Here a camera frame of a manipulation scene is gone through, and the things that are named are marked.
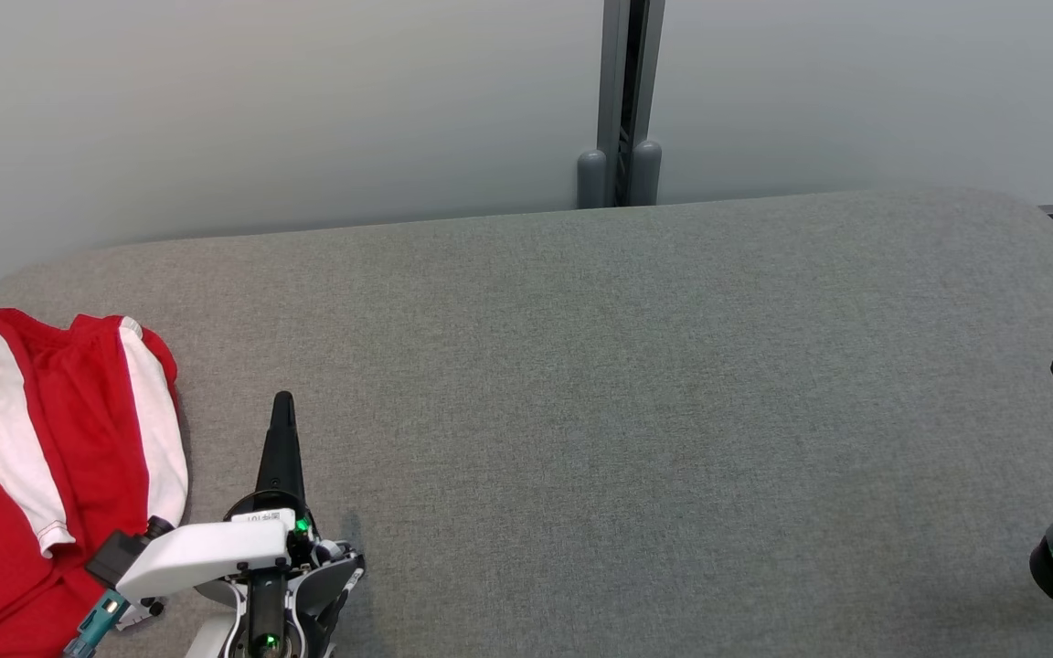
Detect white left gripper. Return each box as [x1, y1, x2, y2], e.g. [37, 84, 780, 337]
[115, 391, 367, 658]

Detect red shorts white side stripes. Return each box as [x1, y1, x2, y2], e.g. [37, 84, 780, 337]
[0, 308, 191, 604]

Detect grey metal partition post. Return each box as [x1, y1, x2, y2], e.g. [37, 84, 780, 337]
[596, 0, 666, 207]

